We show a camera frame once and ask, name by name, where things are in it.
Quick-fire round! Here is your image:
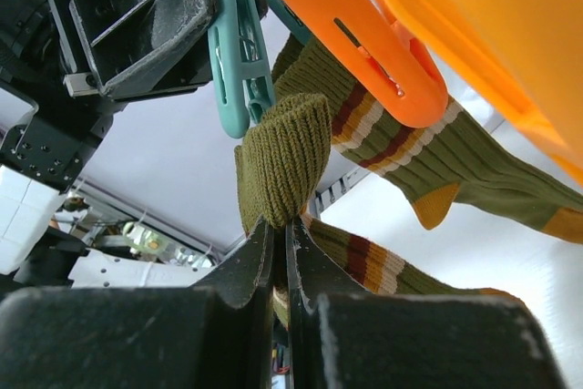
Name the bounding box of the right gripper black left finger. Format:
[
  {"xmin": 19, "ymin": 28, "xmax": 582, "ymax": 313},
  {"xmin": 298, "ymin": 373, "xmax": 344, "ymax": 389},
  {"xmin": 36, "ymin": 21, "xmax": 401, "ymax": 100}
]
[{"xmin": 1, "ymin": 220, "xmax": 275, "ymax": 388}]

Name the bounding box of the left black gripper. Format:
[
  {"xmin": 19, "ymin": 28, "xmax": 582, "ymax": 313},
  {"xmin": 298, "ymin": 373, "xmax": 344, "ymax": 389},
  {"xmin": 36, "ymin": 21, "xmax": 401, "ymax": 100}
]
[{"xmin": 1, "ymin": 0, "xmax": 216, "ymax": 193}]

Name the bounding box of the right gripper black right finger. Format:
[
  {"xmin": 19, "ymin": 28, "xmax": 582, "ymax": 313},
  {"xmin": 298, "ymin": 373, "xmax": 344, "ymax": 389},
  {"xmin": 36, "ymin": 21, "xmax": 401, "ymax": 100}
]
[{"xmin": 285, "ymin": 219, "xmax": 565, "ymax": 388}]

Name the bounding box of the olive orange striped sock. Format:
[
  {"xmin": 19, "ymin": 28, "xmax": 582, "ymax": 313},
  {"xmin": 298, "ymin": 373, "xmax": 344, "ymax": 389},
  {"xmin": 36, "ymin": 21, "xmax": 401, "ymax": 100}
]
[{"xmin": 272, "ymin": 36, "xmax": 582, "ymax": 244}]

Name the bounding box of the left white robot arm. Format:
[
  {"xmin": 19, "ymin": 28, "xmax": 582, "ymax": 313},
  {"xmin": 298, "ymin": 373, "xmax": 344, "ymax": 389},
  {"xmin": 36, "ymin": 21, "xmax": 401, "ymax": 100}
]
[{"xmin": 1, "ymin": 0, "xmax": 217, "ymax": 277}]

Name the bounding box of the light orange clothes peg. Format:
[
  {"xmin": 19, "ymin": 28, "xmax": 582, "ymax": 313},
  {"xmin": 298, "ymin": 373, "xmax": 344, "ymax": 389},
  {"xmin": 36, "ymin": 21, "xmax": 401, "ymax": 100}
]
[{"xmin": 384, "ymin": 0, "xmax": 582, "ymax": 180}]

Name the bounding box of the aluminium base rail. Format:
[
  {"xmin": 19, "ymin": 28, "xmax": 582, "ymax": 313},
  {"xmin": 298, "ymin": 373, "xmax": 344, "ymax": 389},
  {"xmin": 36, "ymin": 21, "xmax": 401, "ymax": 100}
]
[{"xmin": 309, "ymin": 167, "xmax": 368, "ymax": 218}]

